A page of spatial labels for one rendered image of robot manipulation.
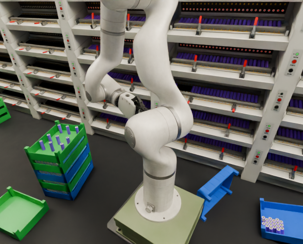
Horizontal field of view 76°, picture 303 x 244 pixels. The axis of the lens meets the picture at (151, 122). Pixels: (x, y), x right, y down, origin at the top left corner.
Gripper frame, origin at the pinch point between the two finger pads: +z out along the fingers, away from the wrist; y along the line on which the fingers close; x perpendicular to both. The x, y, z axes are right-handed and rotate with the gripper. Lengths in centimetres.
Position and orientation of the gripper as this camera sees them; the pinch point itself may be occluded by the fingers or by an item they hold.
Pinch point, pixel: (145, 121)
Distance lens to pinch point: 78.6
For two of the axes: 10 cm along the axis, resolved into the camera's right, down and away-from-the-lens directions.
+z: 6.7, 6.2, -4.0
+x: -7.1, 3.9, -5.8
